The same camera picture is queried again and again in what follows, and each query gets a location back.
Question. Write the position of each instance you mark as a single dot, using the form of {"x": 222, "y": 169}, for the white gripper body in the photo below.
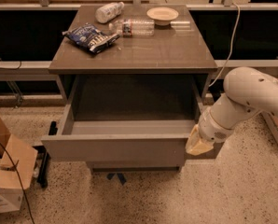
{"x": 211, "y": 130}

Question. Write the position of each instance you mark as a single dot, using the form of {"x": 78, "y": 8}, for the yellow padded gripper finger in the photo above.
{"x": 198, "y": 143}

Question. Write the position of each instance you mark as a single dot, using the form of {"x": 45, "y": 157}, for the grey top drawer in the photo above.
{"x": 127, "y": 118}

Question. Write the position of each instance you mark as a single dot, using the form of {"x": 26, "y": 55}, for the grey drawer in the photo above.
{"x": 116, "y": 167}
{"x": 127, "y": 118}

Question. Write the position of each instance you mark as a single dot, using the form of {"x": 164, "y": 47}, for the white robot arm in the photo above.
{"x": 247, "y": 93}

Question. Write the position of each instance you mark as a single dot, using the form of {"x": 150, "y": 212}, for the grey drawer cabinet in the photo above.
{"x": 178, "y": 49}

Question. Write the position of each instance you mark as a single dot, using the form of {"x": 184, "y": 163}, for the grey bottom drawer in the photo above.
{"x": 116, "y": 167}

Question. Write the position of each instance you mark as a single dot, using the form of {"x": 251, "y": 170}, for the blue tape cross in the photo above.
{"x": 120, "y": 177}

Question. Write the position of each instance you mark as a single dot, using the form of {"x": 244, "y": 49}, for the white bowl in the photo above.
{"x": 162, "y": 16}

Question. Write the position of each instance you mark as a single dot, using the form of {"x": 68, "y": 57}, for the clear water bottle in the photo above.
{"x": 132, "y": 27}

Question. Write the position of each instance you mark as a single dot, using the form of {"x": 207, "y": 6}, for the blue chip bag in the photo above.
{"x": 90, "y": 38}

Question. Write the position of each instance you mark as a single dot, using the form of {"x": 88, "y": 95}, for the white plastic bottle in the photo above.
{"x": 108, "y": 12}

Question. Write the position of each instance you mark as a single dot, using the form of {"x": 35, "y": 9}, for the black stand bar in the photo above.
{"x": 44, "y": 155}

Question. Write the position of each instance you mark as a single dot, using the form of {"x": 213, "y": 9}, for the open cardboard box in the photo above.
{"x": 17, "y": 163}

